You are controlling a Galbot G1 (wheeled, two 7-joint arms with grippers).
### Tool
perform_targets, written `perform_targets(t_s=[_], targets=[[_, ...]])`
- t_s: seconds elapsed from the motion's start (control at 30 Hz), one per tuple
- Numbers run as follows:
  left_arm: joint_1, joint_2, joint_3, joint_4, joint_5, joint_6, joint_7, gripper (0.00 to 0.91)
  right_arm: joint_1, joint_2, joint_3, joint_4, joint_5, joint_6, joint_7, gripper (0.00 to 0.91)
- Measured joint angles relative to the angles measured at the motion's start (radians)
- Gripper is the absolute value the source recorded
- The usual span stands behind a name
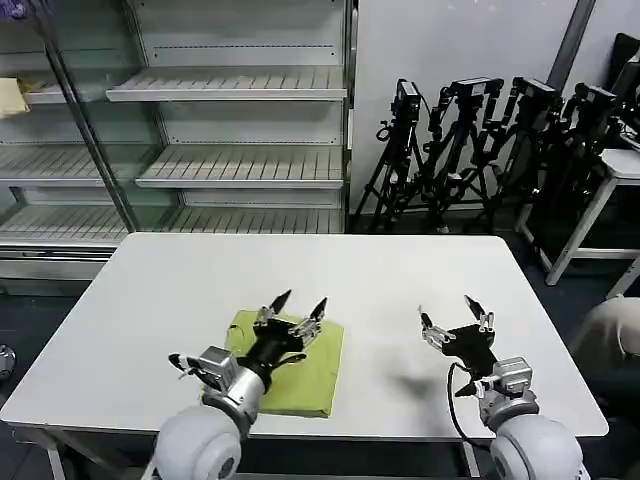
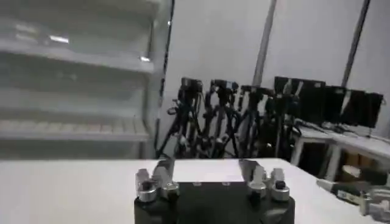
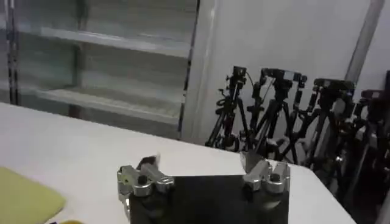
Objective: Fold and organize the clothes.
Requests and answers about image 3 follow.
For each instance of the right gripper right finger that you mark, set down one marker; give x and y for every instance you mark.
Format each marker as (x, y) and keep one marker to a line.
(268, 178)

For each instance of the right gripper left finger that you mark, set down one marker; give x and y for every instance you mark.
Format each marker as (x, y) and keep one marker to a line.
(140, 179)

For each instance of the yellow cloth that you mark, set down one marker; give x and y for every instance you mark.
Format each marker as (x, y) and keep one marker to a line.
(27, 201)

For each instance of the empty glass shelf unit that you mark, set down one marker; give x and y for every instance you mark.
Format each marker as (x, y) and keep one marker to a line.
(106, 61)

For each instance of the grey wall pipe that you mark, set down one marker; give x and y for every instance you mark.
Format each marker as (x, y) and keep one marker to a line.
(362, 42)

